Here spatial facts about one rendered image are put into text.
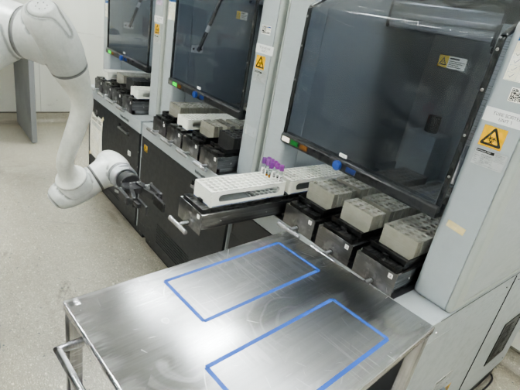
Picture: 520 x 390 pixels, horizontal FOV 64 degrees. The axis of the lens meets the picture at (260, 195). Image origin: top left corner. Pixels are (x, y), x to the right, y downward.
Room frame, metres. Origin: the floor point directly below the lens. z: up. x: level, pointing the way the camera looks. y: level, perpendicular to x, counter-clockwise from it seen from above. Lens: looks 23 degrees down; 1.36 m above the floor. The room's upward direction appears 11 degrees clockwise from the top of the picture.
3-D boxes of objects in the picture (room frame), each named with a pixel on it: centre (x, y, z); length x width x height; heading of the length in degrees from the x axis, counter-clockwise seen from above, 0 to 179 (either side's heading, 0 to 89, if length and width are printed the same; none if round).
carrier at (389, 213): (1.21, -0.37, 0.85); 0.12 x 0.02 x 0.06; 42
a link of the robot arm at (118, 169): (1.34, 0.49, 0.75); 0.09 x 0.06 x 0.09; 132
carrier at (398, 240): (1.03, -0.41, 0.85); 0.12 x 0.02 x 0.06; 41
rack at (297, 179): (1.44, -0.17, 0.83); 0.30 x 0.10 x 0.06; 132
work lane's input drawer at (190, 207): (1.32, -0.04, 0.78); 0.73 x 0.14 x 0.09; 132
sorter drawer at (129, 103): (2.46, 0.58, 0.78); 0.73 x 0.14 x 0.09; 132
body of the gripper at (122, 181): (1.29, 0.44, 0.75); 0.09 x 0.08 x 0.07; 42
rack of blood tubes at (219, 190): (1.23, 0.06, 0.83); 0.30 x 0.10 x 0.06; 132
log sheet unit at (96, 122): (2.60, 1.15, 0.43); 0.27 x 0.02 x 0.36; 42
